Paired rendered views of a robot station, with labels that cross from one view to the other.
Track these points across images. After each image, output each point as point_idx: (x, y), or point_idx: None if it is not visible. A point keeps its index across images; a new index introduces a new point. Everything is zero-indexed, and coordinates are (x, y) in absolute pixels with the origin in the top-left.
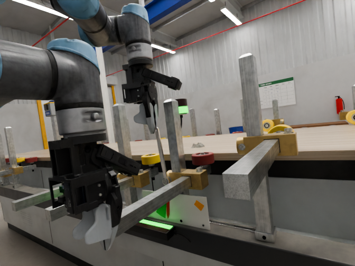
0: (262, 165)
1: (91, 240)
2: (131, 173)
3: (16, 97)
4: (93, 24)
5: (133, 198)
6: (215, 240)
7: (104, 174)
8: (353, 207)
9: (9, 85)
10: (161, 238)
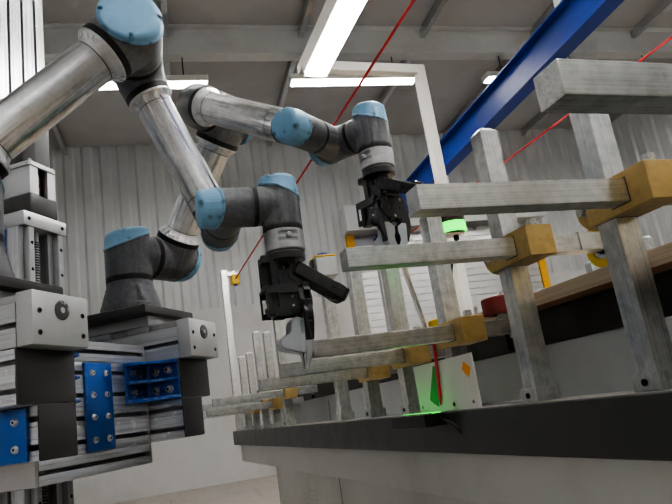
0: (395, 251)
1: (285, 345)
2: (335, 296)
3: (235, 225)
4: (312, 145)
5: (412, 390)
6: (481, 418)
7: (297, 286)
8: None
9: (229, 216)
10: (420, 426)
